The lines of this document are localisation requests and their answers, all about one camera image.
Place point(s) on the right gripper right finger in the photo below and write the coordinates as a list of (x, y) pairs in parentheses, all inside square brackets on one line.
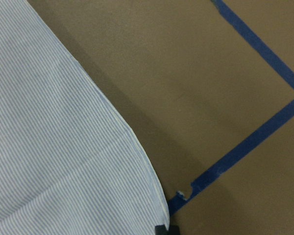
[(173, 230)]

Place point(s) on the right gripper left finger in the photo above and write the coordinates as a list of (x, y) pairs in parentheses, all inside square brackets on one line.
[(161, 230)]

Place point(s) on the blue white striped shirt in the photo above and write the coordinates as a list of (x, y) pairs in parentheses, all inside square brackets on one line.
[(69, 163)]

